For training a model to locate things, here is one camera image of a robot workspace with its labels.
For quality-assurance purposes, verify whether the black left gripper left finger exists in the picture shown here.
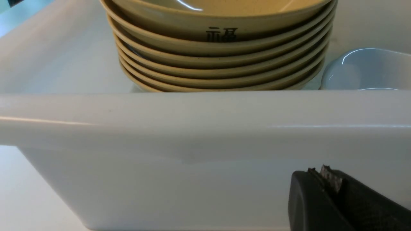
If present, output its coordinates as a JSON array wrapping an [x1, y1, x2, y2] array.
[[288, 171, 355, 231]]

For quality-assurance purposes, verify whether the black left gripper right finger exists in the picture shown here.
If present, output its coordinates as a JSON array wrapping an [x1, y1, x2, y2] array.
[[328, 169, 411, 231]]

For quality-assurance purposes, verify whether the tan stacked bowl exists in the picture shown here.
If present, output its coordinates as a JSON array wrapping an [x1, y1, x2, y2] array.
[[115, 38, 329, 79], [120, 62, 324, 92], [118, 48, 328, 89], [113, 28, 330, 70], [119, 58, 325, 92], [108, 12, 335, 57], [100, 0, 331, 42]]

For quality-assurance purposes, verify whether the bottom tan stacked bowl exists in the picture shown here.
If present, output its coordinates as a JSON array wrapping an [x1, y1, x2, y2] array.
[[120, 62, 324, 92]]

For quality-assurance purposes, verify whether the top tan stacked bowl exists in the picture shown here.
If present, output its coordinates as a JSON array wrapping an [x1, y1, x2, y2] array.
[[100, 0, 331, 42]]

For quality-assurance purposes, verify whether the white sauce dish in bin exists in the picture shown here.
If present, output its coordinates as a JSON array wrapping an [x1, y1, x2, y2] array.
[[320, 48, 411, 90]]

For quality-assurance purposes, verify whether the large white plastic bin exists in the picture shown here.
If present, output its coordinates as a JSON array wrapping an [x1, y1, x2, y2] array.
[[1, 0, 410, 231]]

